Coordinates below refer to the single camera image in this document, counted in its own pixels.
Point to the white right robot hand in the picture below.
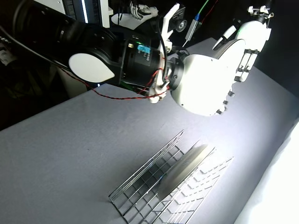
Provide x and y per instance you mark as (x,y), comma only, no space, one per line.
(201,86)

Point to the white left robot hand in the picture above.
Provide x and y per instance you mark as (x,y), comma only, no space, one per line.
(254,32)

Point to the silver connector box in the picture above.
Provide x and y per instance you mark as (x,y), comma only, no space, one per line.
(192,28)

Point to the spare white robot hand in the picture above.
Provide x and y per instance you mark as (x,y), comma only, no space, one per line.
(149,9)

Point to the white base sheet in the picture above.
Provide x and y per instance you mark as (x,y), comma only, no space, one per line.
(126,21)

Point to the white cabinet with black panels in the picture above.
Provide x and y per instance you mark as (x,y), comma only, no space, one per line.
(106,11)

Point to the white fabric sheet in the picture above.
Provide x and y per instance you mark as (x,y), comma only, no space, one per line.
(275,186)

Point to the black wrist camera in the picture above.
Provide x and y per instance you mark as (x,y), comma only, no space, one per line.
(181,24)

